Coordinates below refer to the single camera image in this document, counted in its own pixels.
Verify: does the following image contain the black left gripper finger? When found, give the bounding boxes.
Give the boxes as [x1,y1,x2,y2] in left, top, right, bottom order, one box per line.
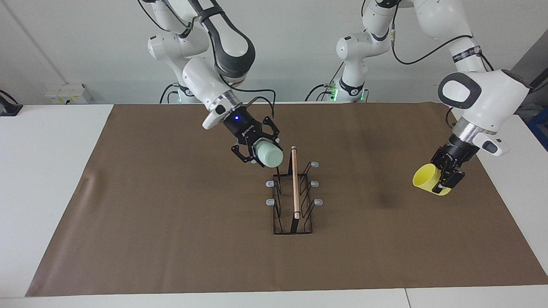
[439,169,466,189]
[431,148,448,171]

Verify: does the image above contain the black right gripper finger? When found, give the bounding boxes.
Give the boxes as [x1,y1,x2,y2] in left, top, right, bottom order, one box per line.
[262,116,281,146]
[231,145,262,166]

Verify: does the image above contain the yellow plastic cup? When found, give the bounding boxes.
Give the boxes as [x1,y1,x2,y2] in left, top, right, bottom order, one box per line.
[412,164,452,196]

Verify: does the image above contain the pale green plastic cup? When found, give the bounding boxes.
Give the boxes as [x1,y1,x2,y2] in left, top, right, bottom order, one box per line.
[253,141,284,168]

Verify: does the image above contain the blue crate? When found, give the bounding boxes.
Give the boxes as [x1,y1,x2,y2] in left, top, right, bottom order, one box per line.
[527,107,548,151]

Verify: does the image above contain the brown paper table mat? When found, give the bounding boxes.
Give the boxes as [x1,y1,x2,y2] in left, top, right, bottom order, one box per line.
[25,103,548,297]

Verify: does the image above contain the black table clamp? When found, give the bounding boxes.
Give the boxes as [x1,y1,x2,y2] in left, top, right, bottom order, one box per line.
[0,90,23,117]

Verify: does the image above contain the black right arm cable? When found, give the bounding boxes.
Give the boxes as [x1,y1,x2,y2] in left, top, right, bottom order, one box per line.
[137,0,277,120]

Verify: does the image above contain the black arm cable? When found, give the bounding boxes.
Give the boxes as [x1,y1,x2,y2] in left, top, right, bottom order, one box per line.
[360,0,497,129]
[137,0,277,120]

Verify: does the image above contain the black left base cable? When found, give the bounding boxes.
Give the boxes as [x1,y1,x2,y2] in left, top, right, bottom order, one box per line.
[305,64,345,102]

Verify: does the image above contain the black base cable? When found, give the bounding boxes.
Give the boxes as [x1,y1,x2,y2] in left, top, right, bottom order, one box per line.
[305,64,345,102]
[159,83,180,104]

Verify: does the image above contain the black wire cup rack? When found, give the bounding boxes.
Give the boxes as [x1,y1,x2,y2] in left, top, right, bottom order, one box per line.
[265,145,324,235]

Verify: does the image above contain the black right base cable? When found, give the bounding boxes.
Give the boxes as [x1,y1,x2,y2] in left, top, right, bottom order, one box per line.
[159,83,180,104]

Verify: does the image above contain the black camera stand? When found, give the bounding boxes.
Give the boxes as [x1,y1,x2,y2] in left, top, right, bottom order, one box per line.
[512,79,548,116]

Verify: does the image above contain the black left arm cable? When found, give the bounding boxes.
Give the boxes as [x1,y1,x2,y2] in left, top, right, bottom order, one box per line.
[360,0,497,129]

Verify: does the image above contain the white wall socket box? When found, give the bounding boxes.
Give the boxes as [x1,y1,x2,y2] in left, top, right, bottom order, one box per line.
[45,83,92,104]

